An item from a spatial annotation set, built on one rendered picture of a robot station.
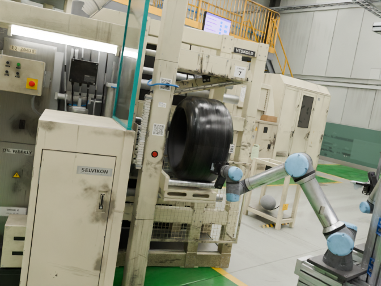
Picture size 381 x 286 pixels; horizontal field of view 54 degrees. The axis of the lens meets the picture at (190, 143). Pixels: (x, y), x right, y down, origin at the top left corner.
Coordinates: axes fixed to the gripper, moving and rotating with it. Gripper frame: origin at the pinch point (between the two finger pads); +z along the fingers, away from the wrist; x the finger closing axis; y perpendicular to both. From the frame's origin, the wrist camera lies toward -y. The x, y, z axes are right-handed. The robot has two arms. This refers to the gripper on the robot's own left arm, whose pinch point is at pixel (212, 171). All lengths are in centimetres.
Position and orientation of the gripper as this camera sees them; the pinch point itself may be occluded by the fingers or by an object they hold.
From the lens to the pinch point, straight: 237.9
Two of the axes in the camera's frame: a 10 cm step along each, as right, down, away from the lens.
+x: -9.4, -1.1, -3.2
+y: 1.1, -9.9, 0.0
